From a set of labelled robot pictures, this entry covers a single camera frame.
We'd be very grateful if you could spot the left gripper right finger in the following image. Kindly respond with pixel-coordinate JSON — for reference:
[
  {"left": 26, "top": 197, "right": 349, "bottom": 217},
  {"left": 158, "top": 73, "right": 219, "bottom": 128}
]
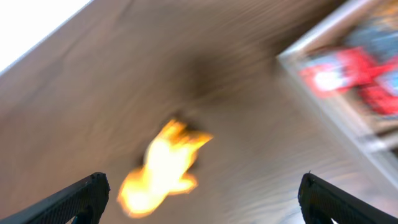
[{"left": 298, "top": 173, "right": 397, "bottom": 224}]

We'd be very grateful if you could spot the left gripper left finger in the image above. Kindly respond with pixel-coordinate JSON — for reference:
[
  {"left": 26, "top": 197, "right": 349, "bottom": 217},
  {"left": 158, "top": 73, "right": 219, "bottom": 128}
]
[{"left": 1, "top": 172, "right": 110, "bottom": 224}]

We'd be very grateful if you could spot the red toy fire truck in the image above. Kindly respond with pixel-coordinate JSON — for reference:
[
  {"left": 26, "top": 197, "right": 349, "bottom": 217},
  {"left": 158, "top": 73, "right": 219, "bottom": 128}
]
[{"left": 336, "top": 47, "right": 397, "bottom": 116}]

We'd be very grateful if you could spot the white cardboard box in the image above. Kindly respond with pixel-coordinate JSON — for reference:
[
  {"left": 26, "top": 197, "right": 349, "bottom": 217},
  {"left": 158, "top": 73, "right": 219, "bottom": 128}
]
[{"left": 278, "top": 0, "right": 397, "bottom": 188}]

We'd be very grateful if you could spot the orange rubber animal toy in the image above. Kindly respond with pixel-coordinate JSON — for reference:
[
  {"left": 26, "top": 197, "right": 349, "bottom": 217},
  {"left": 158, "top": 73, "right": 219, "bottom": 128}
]
[{"left": 117, "top": 119, "right": 213, "bottom": 218}]

